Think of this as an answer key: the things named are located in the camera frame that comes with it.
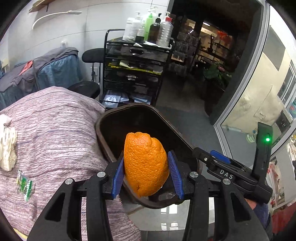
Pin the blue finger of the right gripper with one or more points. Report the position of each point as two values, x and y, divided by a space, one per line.
218 156

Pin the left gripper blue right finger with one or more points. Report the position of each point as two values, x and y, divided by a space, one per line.
235 220

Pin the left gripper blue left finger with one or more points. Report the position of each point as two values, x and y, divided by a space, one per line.
61 217

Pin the orange peel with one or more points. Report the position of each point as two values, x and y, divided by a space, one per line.
146 164

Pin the white paper bag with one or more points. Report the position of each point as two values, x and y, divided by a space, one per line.
9 137

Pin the dark brown trash bin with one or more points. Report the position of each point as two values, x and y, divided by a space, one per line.
112 128

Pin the right hand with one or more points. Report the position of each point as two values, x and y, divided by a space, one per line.
261 211

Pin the green snack wrapper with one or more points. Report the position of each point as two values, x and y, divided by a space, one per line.
24 185

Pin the pink striped bed cover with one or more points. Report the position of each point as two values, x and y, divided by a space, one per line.
56 141

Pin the potted green plant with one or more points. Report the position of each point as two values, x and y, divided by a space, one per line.
217 71

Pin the black mesh drawer cart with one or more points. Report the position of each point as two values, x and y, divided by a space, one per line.
132 72

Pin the black round stool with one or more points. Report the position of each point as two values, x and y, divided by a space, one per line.
87 88

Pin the clear plastic bottle red cap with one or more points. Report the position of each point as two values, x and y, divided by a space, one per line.
165 31

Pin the small black jar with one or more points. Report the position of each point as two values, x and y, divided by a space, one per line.
139 39

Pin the dark brown bottle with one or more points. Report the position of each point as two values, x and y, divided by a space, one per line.
154 31

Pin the black office chair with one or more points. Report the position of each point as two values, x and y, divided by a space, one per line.
93 56

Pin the blue grey laundry pile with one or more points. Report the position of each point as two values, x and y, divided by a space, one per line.
58 67

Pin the green bottle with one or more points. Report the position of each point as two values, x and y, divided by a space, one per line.
148 23

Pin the white pump bottle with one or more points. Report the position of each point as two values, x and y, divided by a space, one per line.
131 27

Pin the white wall lamp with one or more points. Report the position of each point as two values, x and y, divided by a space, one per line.
70 12

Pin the wooden wall shelf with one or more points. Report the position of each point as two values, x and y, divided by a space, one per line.
38 5

